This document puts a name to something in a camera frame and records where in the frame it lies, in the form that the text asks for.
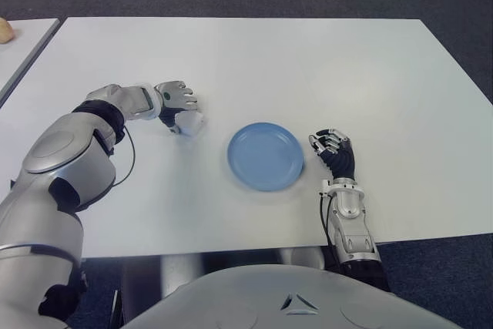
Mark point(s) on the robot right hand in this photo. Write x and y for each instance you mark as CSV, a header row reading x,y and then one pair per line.
x,y
341,159

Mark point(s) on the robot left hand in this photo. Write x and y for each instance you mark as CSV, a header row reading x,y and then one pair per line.
x,y
173,96

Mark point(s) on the white charger block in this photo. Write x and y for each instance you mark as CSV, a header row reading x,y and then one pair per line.
x,y
191,123

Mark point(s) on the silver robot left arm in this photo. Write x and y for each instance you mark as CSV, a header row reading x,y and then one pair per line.
x,y
58,159

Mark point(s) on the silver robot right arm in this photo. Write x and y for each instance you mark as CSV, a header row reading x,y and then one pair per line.
x,y
352,229

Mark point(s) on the blue round plate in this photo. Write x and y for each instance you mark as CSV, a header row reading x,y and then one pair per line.
x,y
265,157

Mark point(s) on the silver robot torso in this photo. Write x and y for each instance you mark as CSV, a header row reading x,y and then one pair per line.
x,y
292,298

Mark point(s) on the white neighbouring table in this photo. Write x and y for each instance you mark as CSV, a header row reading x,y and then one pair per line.
x,y
23,48

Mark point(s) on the beige rounded object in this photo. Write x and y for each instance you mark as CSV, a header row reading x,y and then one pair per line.
x,y
5,30

